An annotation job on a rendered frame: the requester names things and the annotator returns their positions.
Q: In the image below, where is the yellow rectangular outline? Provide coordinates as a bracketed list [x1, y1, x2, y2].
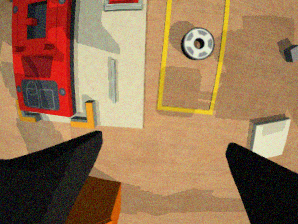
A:
[157, 0, 230, 115]

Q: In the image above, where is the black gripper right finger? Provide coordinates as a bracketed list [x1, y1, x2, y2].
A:
[225, 143, 298, 224]

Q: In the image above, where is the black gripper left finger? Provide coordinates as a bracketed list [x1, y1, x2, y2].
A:
[0, 131, 102, 224]

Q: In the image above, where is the black and grey wheel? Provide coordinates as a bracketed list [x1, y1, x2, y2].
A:
[181, 27, 216, 60]

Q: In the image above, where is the small grey cube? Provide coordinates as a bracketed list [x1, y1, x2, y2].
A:
[283, 44, 298, 63]

